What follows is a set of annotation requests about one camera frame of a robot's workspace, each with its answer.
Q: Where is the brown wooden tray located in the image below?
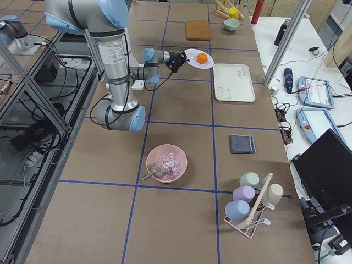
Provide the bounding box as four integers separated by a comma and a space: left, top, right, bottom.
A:
185, 21, 212, 41

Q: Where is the folded dark blue umbrella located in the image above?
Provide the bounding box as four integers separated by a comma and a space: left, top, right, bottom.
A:
284, 68, 293, 94

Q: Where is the aluminium frame post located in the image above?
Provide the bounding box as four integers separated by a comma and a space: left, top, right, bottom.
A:
263, 0, 312, 86

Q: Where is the yellow plastic cup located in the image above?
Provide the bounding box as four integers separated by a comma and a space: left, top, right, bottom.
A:
228, 7, 240, 19

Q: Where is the orange mandarin fruit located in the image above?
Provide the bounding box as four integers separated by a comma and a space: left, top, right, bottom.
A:
196, 52, 208, 64

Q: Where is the white round plate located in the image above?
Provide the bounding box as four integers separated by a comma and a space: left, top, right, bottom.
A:
185, 48, 214, 69

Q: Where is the white bear tray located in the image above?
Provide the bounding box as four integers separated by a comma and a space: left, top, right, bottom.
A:
213, 63, 256, 102

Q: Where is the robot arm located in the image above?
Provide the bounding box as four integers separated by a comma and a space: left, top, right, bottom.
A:
45, 1, 188, 132
1, 15, 33, 51

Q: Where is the black monitor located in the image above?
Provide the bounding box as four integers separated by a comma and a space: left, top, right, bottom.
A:
293, 129, 351, 206

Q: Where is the wooden rack handle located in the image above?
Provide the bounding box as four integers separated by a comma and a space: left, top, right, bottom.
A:
245, 173, 273, 226

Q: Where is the light wooden rack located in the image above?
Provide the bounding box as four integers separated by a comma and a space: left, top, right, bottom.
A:
214, 0, 245, 20

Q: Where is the upper teach pendant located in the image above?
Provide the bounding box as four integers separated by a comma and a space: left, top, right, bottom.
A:
298, 76, 334, 109

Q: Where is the black bottle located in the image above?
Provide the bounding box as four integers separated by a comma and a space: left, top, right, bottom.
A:
274, 19, 290, 46

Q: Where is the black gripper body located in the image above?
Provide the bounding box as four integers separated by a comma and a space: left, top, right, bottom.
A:
167, 50, 189, 73

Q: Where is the grey folded cloth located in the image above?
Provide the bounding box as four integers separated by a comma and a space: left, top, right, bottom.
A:
229, 134, 256, 154

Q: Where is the beige pastel cup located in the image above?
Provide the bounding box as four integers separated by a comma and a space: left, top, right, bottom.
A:
261, 183, 284, 206

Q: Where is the small metal cup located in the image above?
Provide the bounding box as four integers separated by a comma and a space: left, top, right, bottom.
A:
270, 86, 279, 96

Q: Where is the white wire cup rack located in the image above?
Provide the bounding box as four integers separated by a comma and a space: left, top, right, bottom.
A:
224, 203, 275, 238

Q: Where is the black power strip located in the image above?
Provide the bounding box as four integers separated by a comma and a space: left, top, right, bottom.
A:
274, 108, 293, 145

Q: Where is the teach pendant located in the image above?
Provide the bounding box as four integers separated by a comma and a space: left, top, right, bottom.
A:
296, 108, 346, 144
298, 76, 334, 109

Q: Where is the blue pastel cup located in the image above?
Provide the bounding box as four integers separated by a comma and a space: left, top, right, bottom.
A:
225, 200, 250, 221

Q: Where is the pink bowl with ice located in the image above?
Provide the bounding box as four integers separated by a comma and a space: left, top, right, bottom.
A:
146, 144, 188, 183

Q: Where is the red bottle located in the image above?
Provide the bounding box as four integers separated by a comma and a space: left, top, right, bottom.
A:
251, 0, 265, 25

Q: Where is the lower teach pendant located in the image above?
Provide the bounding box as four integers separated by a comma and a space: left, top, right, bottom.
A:
296, 108, 346, 144

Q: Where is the green pastel cup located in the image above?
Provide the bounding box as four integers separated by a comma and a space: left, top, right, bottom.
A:
239, 172, 260, 188

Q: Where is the purple pastel cup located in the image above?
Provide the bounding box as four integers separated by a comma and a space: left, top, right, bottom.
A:
232, 185, 255, 203

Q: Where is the mint green bowl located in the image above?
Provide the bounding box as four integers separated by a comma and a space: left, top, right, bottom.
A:
224, 19, 240, 31

